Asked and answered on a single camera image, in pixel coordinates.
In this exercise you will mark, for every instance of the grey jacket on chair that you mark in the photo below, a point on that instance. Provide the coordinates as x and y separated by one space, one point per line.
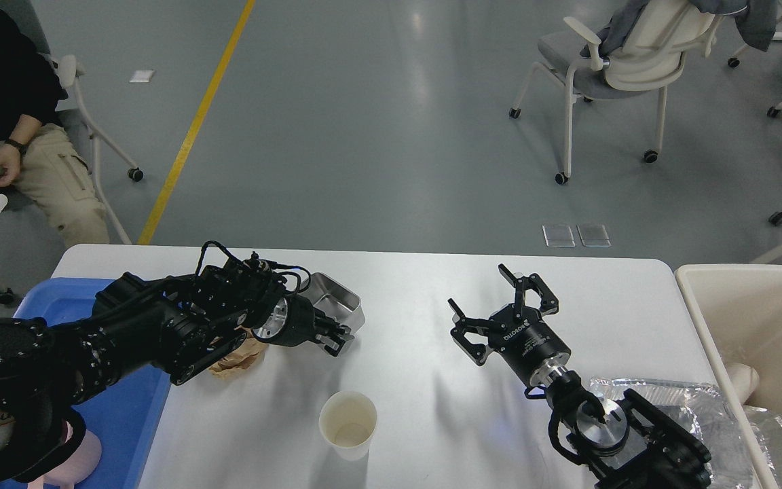
755 21

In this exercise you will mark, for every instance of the aluminium foil tray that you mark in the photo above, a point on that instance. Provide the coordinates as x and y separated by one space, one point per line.
703 411

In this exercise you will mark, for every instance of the person's hand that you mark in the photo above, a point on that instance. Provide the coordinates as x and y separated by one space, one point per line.
10 164

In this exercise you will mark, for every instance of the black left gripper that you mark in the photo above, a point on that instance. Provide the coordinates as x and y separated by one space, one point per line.
294 321

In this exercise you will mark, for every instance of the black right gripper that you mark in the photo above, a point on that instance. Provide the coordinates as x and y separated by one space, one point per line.
527 343

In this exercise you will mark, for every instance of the white paper cup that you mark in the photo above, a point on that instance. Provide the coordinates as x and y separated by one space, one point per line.
347 422

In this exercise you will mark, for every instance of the white grey office chair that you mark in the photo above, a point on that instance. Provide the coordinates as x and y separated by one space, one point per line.
652 57

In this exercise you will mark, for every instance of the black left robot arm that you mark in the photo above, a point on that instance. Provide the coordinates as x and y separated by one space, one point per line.
179 324

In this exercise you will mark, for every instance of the square stainless steel tray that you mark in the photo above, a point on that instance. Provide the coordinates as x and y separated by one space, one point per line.
335 300

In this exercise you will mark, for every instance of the beige roll in bin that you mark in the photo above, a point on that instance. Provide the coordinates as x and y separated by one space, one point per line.
744 380

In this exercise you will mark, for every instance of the pink plastic mug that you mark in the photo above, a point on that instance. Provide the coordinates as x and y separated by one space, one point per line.
76 468

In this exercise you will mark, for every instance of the crumpled brown paper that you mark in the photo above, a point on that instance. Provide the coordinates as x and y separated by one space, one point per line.
249 352

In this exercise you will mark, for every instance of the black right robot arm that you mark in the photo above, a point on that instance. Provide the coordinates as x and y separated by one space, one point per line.
625 443

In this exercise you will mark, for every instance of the beige plastic bin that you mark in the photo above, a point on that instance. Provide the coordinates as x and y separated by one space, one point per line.
737 310

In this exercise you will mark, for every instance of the seated person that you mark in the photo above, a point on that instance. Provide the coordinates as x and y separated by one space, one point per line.
53 175

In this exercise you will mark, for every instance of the blue plastic tray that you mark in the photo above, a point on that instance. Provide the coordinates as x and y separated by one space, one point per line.
126 415

